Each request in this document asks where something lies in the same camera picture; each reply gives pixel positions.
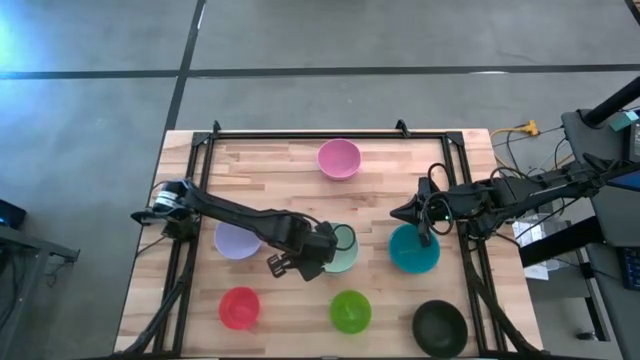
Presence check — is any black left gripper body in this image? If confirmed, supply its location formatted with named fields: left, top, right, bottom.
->
left=297, top=222, right=341, bottom=266

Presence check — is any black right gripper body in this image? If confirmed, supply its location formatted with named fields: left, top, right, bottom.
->
left=417, top=177, right=456, bottom=249

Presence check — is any mint green bowl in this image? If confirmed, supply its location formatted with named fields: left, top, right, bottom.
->
left=322, top=223, right=360, bottom=275

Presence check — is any teal bowl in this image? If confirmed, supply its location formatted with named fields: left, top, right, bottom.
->
left=388, top=223, right=442, bottom=275

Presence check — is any green translucent bowl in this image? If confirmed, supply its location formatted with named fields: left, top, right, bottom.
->
left=328, top=289, right=373, bottom=335

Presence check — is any red-orange translucent bowl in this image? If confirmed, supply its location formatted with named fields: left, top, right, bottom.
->
left=218, top=286, right=261, bottom=331

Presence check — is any lavender bowl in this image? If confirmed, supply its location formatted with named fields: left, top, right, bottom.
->
left=213, top=221, right=263, bottom=261

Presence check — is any pink bowl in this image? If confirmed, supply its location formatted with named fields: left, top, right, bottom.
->
left=316, top=138, right=362, bottom=182

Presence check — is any black bowl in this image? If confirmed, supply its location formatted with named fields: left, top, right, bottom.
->
left=411, top=299, right=469, bottom=359

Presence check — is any white paper sheet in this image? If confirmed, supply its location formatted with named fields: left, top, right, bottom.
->
left=512, top=213, right=556, bottom=247
left=523, top=262, right=551, bottom=281

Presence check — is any black desk support bar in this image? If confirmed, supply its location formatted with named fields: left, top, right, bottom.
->
left=518, top=214, right=606, bottom=270

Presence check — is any grey desk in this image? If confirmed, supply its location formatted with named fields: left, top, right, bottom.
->
left=560, top=107, right=640, bottom=360

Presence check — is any blue-screen tablet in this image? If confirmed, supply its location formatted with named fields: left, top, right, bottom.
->
left=604, top=168, right=640, bottom=194

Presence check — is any black keyboard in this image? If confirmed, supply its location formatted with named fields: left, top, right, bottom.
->
left=621, top=246, right=640, bottom=292

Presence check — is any black pole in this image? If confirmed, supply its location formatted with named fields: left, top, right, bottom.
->
left=582, top=74, right=640, bottom=129

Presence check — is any small teal box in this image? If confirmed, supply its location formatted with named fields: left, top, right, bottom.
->
left=608, top=109, right=640, bottom=133

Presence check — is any grey metal table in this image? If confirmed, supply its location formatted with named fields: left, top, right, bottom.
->
left=0, top=224, right=81, bottom=360

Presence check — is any black box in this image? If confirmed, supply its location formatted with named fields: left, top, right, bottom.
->
left=0, top=198, right=27, bottom=230

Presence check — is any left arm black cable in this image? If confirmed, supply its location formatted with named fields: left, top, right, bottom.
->
left=329, top=222, right=358, bottom=253

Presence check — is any black aluminium table frame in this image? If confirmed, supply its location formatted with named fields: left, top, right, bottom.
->
left=113, top=118, right=546, bottom=359

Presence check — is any yellow power cord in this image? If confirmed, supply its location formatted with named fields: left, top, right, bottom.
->
left=489, top=119, right=542, bottom=169

